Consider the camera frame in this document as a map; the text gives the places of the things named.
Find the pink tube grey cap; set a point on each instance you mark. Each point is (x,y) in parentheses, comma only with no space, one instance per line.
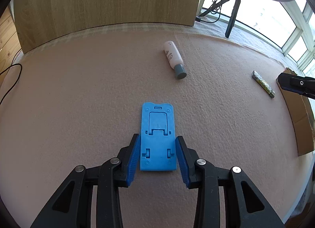
(175,60)

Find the black tripod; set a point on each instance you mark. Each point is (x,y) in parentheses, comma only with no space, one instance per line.
(216,8)

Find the cardboard box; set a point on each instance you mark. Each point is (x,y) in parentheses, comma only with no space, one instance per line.
(302,116)

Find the wooden headboard panel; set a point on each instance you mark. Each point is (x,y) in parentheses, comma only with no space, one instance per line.
(40,21)

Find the blue phone stand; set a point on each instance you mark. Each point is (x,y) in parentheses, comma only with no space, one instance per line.
(157,149)

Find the patterned lighter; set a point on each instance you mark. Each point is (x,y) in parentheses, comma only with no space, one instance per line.
(263,84)

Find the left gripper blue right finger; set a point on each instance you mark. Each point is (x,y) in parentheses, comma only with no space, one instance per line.
(245,205)

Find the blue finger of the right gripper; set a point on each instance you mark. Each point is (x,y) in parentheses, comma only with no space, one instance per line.
(304,86)

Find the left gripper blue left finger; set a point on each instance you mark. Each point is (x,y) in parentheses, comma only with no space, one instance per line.
(70,205)

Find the pine wood side panel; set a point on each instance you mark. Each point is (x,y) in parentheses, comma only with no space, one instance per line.
(9,42)

